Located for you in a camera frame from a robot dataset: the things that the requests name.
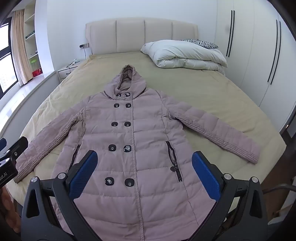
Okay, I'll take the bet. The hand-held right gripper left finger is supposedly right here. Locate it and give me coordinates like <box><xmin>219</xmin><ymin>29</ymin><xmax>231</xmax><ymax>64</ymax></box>
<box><xmin>21</xmin><ymin>150</ymin><xmax>99</xmax><ymax>241</ymax></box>

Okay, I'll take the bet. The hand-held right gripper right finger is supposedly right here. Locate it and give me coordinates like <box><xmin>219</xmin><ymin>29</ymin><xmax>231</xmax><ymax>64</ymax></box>
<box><xmin>191</xmin><ymin>151</ymin><xmax>270</xmax><ymax>241</ymax></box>

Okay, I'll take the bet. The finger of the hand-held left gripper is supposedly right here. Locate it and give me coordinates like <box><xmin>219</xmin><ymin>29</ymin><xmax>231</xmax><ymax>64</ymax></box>
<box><xmin>0</xmin><ymin>136</ymin><xmax>28</xmax><ymax>161</ymax></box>

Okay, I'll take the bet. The pink hooded puffer coat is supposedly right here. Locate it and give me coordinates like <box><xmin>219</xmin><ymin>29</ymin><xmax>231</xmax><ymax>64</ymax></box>
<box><xmin>13</xmin><ymin>65</ymin><xmax>261</xmax><ymax>241</ymax></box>

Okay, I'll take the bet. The white windowsill ledge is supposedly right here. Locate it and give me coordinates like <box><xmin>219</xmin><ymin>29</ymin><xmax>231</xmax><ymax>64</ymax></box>
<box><xmin>0</xmin><ymin>71</ymin><xmax>59</xmax><ymax>131</ymax></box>

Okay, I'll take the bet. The window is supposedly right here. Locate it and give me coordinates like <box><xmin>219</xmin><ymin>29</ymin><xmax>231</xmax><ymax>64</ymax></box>
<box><xmin>0</xmin><ymin>23</ymin><xmax>19</xmax><ymax>93</ymax></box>

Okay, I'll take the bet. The bed with beige sheet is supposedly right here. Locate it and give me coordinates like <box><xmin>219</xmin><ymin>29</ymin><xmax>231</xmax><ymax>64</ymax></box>
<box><xmin>0</xmin><ymin>52</ymin><xmax>287</xmax><ymax>232</ymax></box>

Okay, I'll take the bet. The white nightstand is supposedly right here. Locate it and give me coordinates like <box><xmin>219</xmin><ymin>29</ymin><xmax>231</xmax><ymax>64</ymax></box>
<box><xmin>57</xmin><ymin>61</ymin><xmax>80</xmax><ymax>81</ymax></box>

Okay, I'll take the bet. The beige curtain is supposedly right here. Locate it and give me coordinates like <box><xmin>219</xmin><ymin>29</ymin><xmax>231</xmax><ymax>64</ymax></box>
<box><xmin>11</xmin><ymin>10</ymin><xmax>32</xmax><ymax>87</ymax></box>

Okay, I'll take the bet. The folded white duvet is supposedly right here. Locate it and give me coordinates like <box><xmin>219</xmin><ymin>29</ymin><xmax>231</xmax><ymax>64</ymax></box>
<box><xmin>141</xmin><ymin>40</ymin><xmax>228</xmax><ymax>75</ymax></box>

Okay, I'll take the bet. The white wardrobe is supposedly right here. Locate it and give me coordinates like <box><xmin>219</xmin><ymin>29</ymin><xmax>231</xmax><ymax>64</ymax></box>
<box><xmin>214</xmin><ymin>0</ymin><xmax>296</xmax><ymax>135</ymax></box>

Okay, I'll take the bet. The zebra print pillow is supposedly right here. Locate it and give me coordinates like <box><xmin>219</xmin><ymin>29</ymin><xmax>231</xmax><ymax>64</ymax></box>
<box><xmin>180</xmin><ymin>39</ymin><xmax>219</xmax><ymax>49</ymax></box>

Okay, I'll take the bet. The cream padded headboard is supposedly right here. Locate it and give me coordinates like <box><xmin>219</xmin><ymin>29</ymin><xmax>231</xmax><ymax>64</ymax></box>
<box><xmin>85</xmin><ymin>19</ymin><xmax>199</xmax><ymax>56</ymax></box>

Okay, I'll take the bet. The black cable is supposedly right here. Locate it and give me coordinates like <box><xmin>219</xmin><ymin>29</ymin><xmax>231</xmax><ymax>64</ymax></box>
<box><xmin>67</xmin><ymin>47</ymin><xmax>88</xmax><ymax>75</ymax></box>

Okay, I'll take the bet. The white wall shelf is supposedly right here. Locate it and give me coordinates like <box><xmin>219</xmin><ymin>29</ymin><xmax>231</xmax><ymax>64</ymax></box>
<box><xmin>23</xmin><ymin>5</ymin><xmax>43</xmax><ymax>80</ymax></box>

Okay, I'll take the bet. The black wardrobe handle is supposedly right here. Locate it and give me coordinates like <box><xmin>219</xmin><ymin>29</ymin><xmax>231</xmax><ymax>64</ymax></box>
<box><xmin>226</xmin><ymin>10</ymin><xmax>233</xmax><ymax>57</ymax></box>
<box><xmin>270</xmin><ymin>21</ymin><xmax>282</xmax><ymax>84</ymax></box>
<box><xmin>229</xmin><ymin>10</ymin><xmax>236</xmax><ymax>57</ymax></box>
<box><xmin>268</xmin><ymin>20</ymin><xmax>278</xmax><ymax>83</ymax></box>

